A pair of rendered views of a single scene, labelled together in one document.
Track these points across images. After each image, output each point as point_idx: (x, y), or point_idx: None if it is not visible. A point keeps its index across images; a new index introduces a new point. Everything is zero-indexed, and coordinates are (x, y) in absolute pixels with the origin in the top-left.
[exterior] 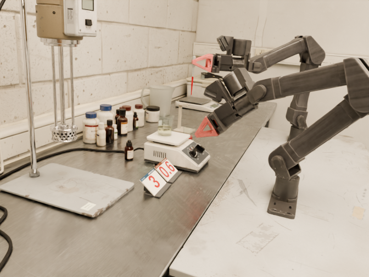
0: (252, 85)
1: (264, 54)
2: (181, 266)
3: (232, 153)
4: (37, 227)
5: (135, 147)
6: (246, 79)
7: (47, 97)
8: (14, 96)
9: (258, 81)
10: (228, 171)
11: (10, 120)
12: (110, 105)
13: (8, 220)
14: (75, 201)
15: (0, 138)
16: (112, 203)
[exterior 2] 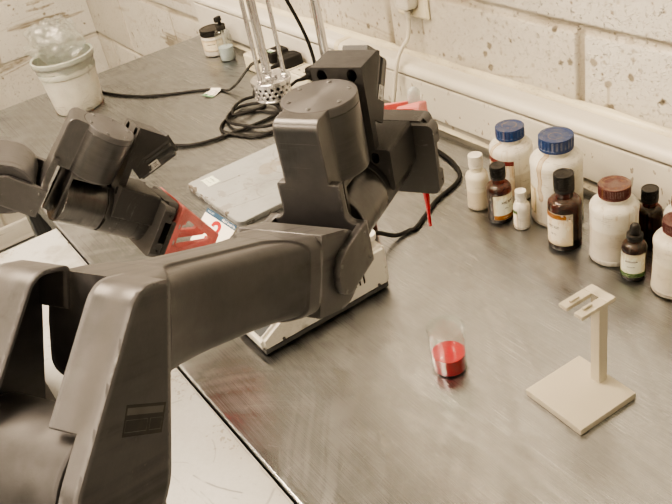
0: (49, 160)
1: (259, 234)
2: (47, 235)
3: (284, 437)
4: (209, 156)
5: (438, 252)
6: (56, 141)
7: (520, 48)
8: (457, 18)
9: (11, 141)
10: (192, 370)
11: (451, 58)
12: (554, 141)
13: (241, 140)
14: (231, 172)
15: (409, 75)
16: (207, 202)
